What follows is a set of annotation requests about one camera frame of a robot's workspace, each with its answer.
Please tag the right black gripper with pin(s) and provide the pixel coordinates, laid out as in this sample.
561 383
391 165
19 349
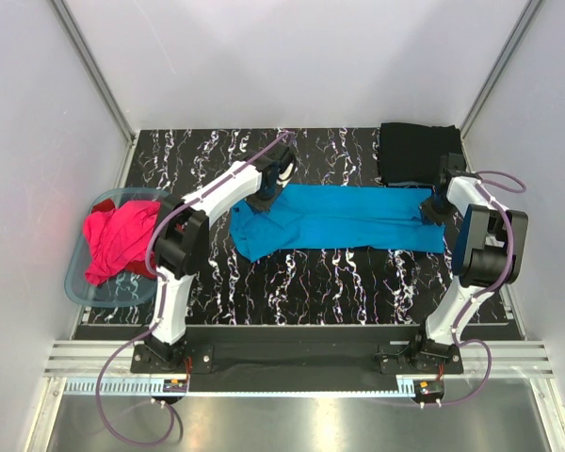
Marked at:
431 211

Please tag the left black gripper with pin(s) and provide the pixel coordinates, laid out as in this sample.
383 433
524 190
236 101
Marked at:
261 202

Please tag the blue t shirt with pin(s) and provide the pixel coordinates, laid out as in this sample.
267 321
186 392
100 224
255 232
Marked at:
336 217

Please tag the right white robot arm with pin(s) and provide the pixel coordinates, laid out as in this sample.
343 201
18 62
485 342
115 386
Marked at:
488 254

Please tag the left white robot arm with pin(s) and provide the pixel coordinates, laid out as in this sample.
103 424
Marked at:
181 245

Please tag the folded black t shirt stack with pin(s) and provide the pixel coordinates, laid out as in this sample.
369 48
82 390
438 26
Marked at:
411 153

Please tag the pink t shirt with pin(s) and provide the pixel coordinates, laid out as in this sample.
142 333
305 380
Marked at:
117 235

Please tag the clear blue plastic basket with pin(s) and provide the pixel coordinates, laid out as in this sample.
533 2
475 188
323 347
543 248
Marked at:
124 289

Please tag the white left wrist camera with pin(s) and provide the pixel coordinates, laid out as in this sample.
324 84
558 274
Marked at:
285 176

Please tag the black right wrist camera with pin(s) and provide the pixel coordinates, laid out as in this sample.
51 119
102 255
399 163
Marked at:
451 165

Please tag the aluminium rail frame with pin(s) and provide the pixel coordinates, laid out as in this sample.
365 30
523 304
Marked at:
106 366

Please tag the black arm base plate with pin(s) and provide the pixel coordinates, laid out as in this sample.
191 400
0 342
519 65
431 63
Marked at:
387 349

